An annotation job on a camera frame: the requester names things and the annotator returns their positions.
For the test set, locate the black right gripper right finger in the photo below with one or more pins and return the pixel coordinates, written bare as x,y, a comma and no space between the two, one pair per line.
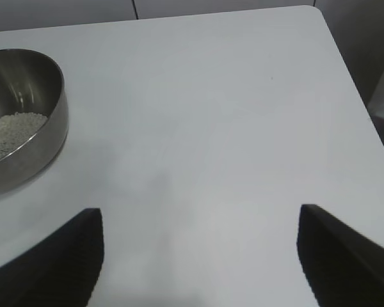
345,265

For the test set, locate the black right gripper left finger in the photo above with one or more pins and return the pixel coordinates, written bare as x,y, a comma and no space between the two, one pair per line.
51,265

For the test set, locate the stainless steel mixing bowl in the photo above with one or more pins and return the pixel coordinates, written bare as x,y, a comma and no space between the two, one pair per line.
44,150

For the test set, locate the white rice grains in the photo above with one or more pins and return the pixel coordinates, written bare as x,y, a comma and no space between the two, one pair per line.
9,131

